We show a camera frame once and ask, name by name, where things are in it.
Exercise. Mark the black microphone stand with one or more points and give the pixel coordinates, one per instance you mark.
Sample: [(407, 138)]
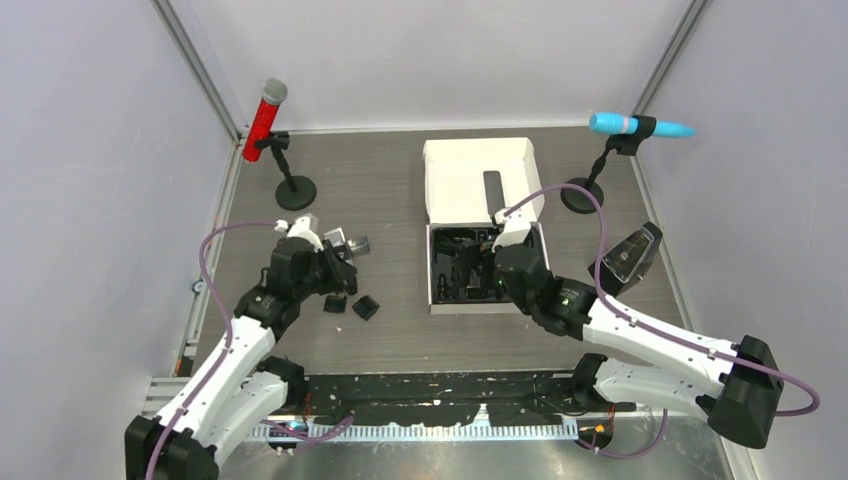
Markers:
[(582, 190), (294, 192)]

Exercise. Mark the black comb guard right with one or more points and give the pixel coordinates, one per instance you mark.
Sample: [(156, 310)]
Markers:
[(366, 307)]

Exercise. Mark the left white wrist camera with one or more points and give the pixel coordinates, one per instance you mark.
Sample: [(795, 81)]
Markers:
[(303, 227)]

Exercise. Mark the white hair clipper box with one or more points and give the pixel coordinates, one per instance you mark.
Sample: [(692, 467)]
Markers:
[(466, 182)]

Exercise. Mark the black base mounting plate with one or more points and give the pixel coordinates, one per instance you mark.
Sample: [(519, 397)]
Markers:
[(509, 398)]

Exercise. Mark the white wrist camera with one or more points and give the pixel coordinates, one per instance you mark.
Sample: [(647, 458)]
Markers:
[(303, 227), (513, 226)]

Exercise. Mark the black comb guard near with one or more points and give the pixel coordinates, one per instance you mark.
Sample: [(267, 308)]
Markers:
[(335, 304)]

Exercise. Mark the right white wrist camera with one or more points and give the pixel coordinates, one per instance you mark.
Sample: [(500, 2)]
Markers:
[(513, 226)]

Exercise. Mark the red glitter microphone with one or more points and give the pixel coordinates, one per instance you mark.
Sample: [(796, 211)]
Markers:
[(274, 93)]

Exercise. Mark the left black microphone stand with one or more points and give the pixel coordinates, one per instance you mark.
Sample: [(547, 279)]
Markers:
[(294, 192)]

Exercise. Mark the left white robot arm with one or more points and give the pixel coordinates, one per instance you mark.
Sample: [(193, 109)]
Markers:
[(241, 384)]

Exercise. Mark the blue microphone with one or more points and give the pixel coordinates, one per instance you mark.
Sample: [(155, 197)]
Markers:
[(616, 124)]

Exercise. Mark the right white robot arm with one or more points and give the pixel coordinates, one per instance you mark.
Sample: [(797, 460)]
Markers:
[(732, 386)]

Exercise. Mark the black silver hair clipper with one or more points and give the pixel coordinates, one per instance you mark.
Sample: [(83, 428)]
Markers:
[(347, 249)]

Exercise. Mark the black clear-window charger stand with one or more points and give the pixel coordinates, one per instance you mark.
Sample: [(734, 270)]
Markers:
[(626, 264)]

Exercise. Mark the black comb guard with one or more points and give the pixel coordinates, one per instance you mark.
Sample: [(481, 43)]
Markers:
[(366, 307), (335, 304)]

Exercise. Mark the right black microphone stand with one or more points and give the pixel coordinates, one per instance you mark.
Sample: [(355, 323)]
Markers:
[(582, 190)]

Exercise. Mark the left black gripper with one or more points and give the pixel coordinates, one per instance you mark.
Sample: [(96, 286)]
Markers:
[(340, 272)]

